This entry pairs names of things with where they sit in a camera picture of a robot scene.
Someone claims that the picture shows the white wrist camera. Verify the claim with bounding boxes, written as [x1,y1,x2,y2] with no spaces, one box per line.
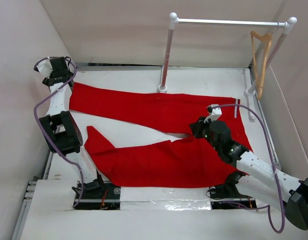
[33,57,52,78]
[204,104,222,123]

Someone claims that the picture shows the white clothes rack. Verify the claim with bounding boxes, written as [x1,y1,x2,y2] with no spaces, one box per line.
[157,12,298,108]

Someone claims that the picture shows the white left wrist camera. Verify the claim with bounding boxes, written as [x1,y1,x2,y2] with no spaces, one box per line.
[33,57,52,78]

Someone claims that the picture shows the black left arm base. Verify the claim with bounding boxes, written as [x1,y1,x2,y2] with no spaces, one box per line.
[72,180,121,211]

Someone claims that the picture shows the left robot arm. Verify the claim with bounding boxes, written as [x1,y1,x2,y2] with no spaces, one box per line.
[34,56,105,198]

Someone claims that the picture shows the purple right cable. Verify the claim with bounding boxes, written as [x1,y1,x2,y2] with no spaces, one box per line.
[207,103,286,234]

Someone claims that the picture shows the wooden clothes hanger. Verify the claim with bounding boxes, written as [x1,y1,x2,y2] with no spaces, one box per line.
[250,31,272,100]

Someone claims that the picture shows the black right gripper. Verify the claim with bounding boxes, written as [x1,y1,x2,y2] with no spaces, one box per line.
[189,115,221,152]

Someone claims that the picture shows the red trousers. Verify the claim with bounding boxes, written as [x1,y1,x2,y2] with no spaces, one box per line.
[69,83,252,188]

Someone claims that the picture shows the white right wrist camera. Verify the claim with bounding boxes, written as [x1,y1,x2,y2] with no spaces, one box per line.
[204,104,222,123]

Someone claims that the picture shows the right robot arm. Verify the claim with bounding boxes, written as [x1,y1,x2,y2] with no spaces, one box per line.
[189,117,308,231]

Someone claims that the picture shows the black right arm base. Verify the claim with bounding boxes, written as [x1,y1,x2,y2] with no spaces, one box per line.
[206,171,257,210]

